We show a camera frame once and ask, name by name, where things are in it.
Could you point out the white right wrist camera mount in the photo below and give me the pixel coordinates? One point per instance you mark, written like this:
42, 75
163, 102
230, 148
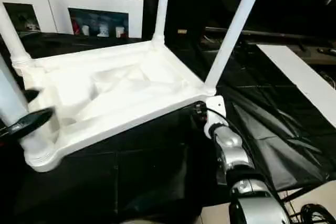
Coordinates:
216, 114

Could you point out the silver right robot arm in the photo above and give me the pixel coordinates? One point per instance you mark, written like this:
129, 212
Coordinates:
233, 156

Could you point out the black slanted stand bar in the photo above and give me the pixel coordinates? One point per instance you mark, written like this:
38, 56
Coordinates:
296, 192

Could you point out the white plastic table leg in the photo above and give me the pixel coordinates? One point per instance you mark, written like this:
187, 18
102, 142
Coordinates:
13, 93
233, 30
13, 35
161, 9

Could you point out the white flat side panel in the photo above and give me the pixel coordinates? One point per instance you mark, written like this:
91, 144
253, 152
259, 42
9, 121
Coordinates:
299, 77

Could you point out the black work surface mat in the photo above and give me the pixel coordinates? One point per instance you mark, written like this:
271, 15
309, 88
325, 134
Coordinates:
131, 182

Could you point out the white plastic table top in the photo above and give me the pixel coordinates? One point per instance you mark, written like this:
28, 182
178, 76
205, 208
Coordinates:
115, 87

